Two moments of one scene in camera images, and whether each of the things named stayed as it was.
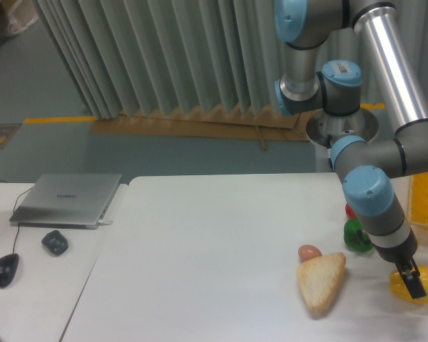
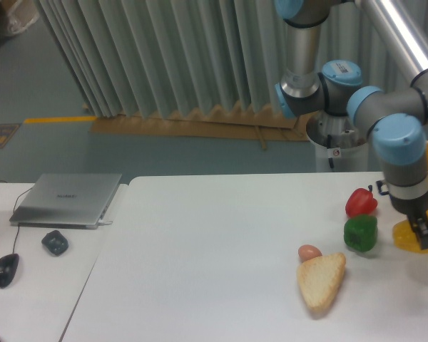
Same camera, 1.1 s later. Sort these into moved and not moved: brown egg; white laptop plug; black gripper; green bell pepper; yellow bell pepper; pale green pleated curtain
Moved: black gripper; yellow bell pepper
Not moved: white laptop plug; green bell pepper; brown egg; pale green pleated curtain
